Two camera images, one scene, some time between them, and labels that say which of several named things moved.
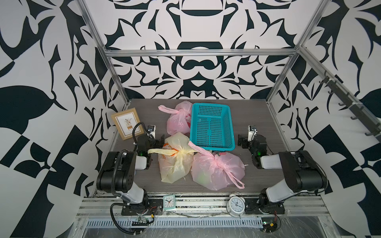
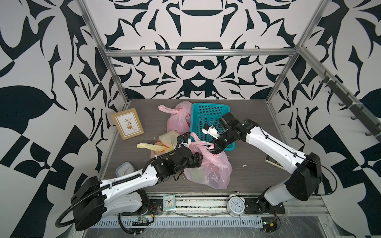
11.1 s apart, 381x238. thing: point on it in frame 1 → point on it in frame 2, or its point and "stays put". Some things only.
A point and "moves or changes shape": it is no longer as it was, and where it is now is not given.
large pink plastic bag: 216,171 moves or changes shape
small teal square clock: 169,202 stays put
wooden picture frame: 125,121 stays put
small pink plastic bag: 179,122 stays put
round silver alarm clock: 236,204 stays put
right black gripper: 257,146 → 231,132
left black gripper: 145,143 → 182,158
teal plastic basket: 212,127 stays put
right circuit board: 269,224 stays put
